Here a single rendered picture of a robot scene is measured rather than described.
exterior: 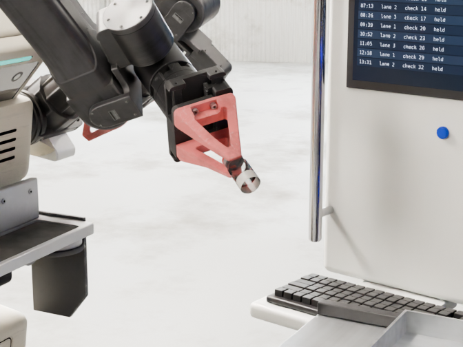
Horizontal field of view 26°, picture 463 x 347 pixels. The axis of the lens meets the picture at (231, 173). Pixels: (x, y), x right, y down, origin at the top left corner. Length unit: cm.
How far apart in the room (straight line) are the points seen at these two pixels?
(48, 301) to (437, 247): 70
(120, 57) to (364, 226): 91
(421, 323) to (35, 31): 73
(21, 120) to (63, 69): 39
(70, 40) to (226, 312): 296
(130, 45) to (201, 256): 358
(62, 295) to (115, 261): 303
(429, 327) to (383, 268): 43
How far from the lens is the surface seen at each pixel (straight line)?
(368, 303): 175
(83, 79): 109
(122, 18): 106
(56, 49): 107
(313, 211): 188
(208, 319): 389
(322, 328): 150
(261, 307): 179
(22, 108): 146
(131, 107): 111
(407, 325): 150
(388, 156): 184
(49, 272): 154
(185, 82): 103
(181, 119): 101
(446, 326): 148
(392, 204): 186
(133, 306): 404
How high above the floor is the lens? 145
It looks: 14 degrees down
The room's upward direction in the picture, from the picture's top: straight up
